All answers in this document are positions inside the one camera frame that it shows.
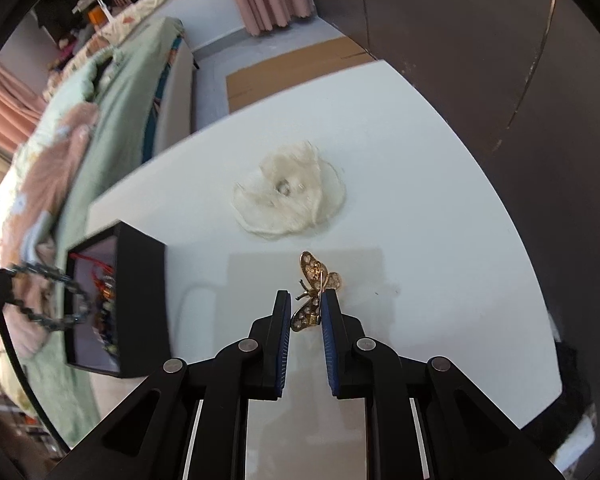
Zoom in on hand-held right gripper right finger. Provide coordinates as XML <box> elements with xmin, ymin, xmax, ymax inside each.
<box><xmin>320</xmin><ymin>290</ymin><xmax>551</xmax><ymax>480</ymax></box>

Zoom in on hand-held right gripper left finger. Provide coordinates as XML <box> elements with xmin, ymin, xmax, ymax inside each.
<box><xmin>67</xmin><ymin>289</ymin><xmax>293</xmax><ymax>480</ymax></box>

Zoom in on gold butterfly brooch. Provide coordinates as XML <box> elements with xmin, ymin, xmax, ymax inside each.
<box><xmin>290</xmin><ymin>251</ymin><xmax>342</xmax><ymax>333</ymax></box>

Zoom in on black gift box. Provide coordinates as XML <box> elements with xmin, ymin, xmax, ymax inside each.
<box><xmin>64</xmin><ymin>220</ymin><xmax>172</xmax><ymax>378</ymax></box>

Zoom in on red cord charm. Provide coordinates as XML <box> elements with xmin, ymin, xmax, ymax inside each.
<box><xmin>71</xmin><ymin>252</ymin><xmax>117</xmax><ymax>288</ymax></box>

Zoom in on blue bead bracelet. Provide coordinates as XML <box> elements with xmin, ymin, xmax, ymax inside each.
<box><xmin>0</xmin><ymin>261</ymin><xmax>89</xmax><ymax>334</ymax></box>

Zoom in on white fabric flower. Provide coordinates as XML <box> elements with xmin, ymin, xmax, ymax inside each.
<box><xmin>231</xmin><ymin>140</ymin><xmax>347</xmax><ymax>238</ymax></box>

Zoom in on flattened cardboard sheet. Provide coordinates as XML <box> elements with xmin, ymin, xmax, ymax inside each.
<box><xmin>226</xmin><ymin>36</ymin><xmax>376</xmax><ymax>113</ymax></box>

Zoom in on bed with green sheet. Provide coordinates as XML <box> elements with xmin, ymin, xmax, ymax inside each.
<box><xmin>0</xmin><ymin>16</ymin><xmax>187</xmax><ymax>451</ymax></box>

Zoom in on pink floral blanket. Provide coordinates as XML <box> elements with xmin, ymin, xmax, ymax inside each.
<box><xmin>0</xmin><ymin>102</ymin><xmax>101</xmax><ymax>356</ymax></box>

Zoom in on light green quilt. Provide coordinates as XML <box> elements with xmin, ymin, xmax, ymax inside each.
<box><xmin>40</xmin><ymin>45</ymin><xmax>123</xmax><ymax>131</ymax></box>

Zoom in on printed window seat sheet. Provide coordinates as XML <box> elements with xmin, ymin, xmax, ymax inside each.
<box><xmin>45</xmin><ymin>0</ymin><xmax>227</xmax><ymax>96</ymax></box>

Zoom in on grey bed frame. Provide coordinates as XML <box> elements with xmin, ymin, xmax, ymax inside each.
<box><xmin>142</xmin><ymin>35</ymin><xmax>202</xmax><ymax>161</ymax></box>

